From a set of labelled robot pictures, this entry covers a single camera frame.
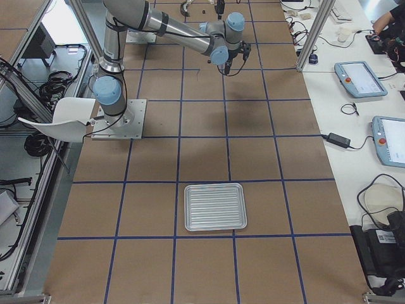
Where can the silver ribbed metal tray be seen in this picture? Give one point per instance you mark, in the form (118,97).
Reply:
(214,207)

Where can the blue teach pendant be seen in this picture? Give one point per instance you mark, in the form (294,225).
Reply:
(359,80)
(388,137)

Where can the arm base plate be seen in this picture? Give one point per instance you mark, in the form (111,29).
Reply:
(129,126)
(136,37)

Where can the aluminium frame post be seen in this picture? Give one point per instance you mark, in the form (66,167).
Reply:
(319,21)

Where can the black power adapter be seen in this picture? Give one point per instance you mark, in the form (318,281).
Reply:
(338,140)

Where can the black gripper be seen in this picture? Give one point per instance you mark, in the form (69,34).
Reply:
(231,58)

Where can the white plastic chair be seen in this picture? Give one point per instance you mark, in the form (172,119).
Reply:
(70,119)

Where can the blue teach pendant lower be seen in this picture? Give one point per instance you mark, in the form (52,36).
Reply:
(388,137)

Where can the olive brake shoe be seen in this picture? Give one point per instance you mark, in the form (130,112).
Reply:
(184,8)

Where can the blue teach pendant upper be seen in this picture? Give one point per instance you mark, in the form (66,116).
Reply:
(359,80)

